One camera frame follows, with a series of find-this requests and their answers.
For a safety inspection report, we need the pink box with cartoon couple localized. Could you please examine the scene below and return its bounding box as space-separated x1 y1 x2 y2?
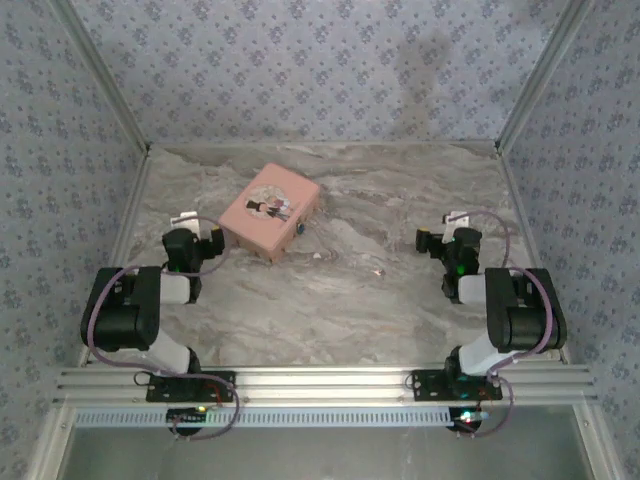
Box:
218 161 322 265

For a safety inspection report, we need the black controller board with LED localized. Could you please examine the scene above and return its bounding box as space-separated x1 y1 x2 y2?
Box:
448 407 490 434
165 405 212 432

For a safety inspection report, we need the grey metal panel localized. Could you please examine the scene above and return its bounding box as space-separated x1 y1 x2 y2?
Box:
62 425 599 480

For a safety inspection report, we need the left wrist camera silver mount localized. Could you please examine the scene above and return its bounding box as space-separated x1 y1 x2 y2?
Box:
169 211 202 236

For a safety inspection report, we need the wrist camera silver mount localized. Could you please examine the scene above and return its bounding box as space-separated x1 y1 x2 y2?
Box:
442 210 472 236
169 211 202 236

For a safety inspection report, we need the right wrist camera silver mount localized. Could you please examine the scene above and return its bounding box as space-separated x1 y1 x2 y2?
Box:
442 210 472 236

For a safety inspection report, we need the aluminium table side rail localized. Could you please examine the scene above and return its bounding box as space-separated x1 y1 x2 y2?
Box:
79 147 153 367
497 147 572 365

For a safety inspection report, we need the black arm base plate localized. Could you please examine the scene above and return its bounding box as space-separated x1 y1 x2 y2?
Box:
144 370 237 404
409 368 504 404

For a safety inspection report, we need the aluminium rail beam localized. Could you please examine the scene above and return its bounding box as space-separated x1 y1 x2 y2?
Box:
52 363 599 405

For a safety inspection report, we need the aluminium frame post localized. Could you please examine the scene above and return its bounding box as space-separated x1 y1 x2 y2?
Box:
48 0 153 153
493 0 594 153

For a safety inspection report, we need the grey slotted cable duct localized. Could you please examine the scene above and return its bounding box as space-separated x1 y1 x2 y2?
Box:
73 405 454 429

